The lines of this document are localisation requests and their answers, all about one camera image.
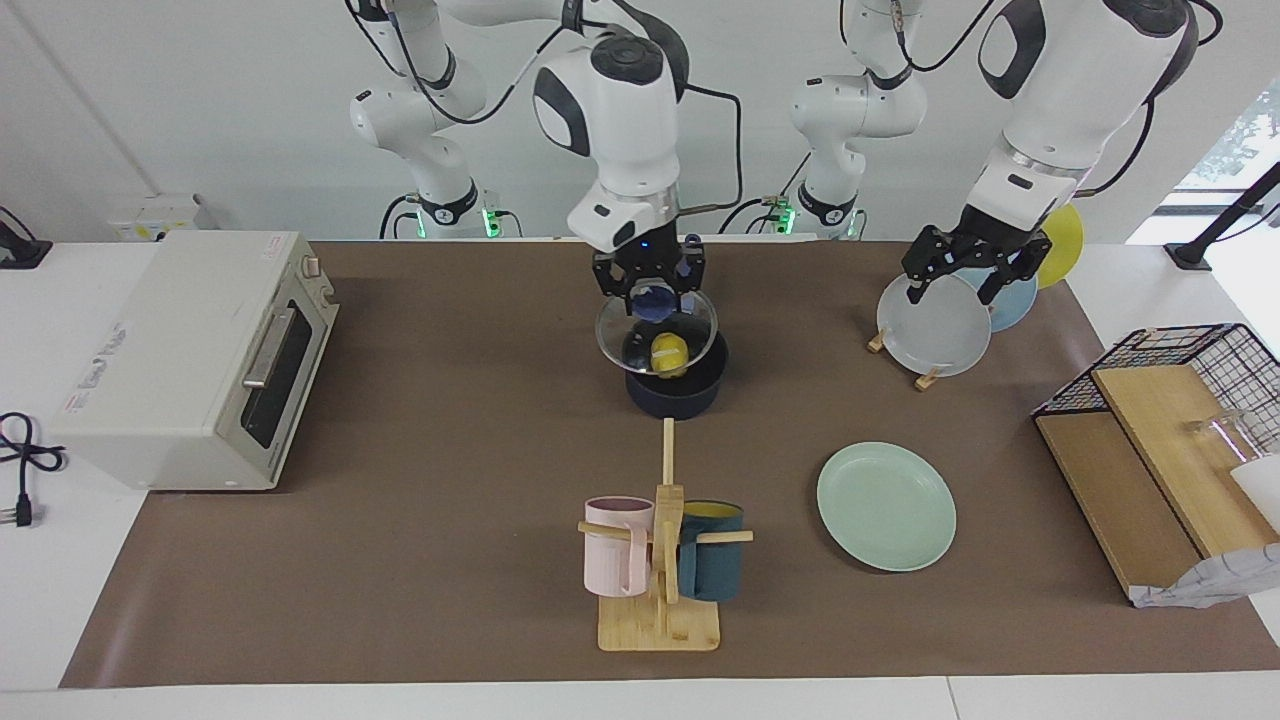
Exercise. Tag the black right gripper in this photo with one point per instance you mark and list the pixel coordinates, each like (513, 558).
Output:
(650, 262)

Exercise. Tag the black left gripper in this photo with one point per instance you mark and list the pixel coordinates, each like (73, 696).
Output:
(985, 245)

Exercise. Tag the glass lid with blue knob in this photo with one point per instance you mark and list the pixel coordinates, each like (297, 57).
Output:
(615, 335)

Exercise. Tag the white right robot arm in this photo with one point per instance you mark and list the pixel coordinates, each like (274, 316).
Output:
(630, 130)

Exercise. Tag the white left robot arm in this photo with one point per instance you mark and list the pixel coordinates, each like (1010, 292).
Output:
(1070, 90)

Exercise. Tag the light blue plate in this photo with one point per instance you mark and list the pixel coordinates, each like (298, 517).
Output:
(1015, 305)

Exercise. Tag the grey plate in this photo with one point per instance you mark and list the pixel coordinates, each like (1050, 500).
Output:
(935, 330)

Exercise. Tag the yellow plate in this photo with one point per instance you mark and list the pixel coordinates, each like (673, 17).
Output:
(1065, 245)

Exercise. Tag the wooden plate rack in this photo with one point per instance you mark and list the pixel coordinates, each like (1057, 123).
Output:
(927, 380)

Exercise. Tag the light green plate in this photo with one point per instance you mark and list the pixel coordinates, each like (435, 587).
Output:
(885, 505)

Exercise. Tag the dark blue saucepan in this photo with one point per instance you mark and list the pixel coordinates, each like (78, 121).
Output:
(675, 398)

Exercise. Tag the brown wooden board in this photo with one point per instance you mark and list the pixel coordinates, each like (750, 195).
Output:
(1110, 490)

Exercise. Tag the black clamp stand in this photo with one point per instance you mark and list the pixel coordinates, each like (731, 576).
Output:
(1225, 215)

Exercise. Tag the light wooden cutting board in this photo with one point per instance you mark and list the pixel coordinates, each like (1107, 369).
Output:
(1170, 440)

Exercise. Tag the pink mug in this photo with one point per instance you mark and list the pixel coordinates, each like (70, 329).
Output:
(610, 560)

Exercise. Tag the dark teal mug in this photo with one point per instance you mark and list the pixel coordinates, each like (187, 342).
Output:
(715, 565)

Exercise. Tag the clear glass beaker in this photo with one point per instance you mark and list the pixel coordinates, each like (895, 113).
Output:
(1220, 435)

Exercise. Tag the wooden mug tree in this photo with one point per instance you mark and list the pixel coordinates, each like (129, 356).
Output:
(658, 625)

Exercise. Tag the white container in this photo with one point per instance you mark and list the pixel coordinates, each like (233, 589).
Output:
(1260, 490)

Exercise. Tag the brown table mat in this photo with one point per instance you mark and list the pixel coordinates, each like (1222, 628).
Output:
(450, 600)

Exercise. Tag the white patterned cloth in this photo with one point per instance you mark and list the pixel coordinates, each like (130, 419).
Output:
(1210, 585)

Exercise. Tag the cream toaster oven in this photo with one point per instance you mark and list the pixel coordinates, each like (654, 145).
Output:
(170, 360)

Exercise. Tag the white power strip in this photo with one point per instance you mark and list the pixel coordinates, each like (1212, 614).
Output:
(150, 215)

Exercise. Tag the black desk mount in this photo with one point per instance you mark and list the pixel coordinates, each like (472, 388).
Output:
(20, 252)

